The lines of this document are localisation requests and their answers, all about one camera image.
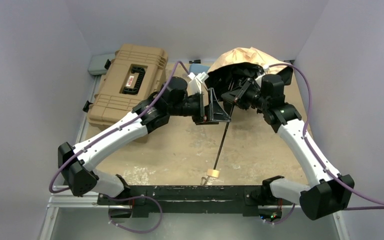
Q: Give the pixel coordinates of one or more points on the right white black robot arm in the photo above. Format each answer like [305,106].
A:
[327,191]

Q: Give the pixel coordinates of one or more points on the beige umbrella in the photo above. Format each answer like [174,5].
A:
[235,66]

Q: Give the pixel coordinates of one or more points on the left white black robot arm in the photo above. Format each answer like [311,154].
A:
[78,163]

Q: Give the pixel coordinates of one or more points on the tan plastic tool case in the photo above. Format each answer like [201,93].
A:
[132,75]

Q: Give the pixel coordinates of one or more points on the grey metal corner box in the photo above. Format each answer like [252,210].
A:
[97,64]

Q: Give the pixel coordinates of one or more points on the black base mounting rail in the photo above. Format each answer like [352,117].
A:
[143,200]

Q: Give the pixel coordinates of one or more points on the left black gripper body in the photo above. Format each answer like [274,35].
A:
[206,106]

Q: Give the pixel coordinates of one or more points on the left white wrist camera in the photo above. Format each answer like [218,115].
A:
[195,82]

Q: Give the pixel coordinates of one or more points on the blue umbrella sleeve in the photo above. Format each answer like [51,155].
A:
[197,68]

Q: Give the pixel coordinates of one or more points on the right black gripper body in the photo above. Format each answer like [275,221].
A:
[242,94]

